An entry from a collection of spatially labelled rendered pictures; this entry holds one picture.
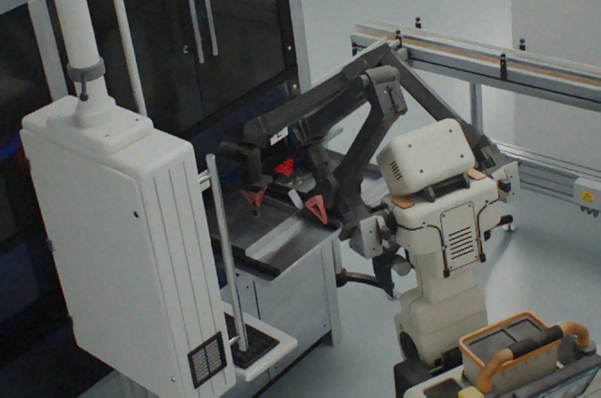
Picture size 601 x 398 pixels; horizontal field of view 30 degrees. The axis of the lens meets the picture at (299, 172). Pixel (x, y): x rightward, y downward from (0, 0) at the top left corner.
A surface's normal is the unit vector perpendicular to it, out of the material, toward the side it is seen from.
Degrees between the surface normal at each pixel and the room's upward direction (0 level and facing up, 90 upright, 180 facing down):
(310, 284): 90
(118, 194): 90
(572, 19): 90
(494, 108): 0
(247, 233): 0
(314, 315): 90
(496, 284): 0
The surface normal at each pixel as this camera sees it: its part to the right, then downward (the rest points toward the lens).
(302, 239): -0.11, -0.86
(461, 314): 0.43, 0.28
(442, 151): 0.25, -0.28
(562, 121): -0.64, 0.45
